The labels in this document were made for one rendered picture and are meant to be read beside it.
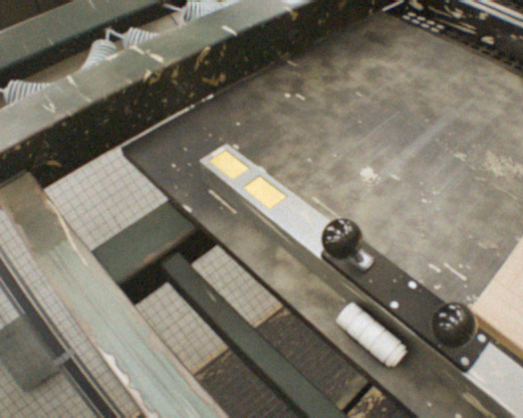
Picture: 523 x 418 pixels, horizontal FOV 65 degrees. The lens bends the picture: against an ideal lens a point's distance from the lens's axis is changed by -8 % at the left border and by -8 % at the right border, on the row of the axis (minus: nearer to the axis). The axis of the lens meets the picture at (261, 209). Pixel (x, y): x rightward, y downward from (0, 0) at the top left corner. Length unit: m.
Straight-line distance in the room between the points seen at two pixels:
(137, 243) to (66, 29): 0.67
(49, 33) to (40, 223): 0.66
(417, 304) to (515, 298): 0.14
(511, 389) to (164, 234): 0.47
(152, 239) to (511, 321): 0.47
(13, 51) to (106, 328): 0.80
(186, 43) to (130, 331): 0.48
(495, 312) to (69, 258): 0.50
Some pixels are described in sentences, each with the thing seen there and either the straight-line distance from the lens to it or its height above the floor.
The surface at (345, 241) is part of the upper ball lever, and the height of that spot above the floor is 1.51.
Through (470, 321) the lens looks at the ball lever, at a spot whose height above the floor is 1.42.
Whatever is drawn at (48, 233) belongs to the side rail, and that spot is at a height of 1.68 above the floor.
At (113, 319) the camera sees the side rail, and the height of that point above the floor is 1.56.
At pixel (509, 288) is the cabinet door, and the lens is 0.58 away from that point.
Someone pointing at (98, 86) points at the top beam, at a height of 1.84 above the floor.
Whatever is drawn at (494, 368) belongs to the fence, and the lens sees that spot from 0.50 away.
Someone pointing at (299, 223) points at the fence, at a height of 1.52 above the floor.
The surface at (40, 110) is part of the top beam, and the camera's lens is 0.68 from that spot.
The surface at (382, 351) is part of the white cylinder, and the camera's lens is 0.48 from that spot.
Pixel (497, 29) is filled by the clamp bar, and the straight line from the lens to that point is 1.07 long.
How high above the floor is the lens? 1.61
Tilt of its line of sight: 6 degrees down
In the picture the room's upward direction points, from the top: 33 degrees counter-clockwise
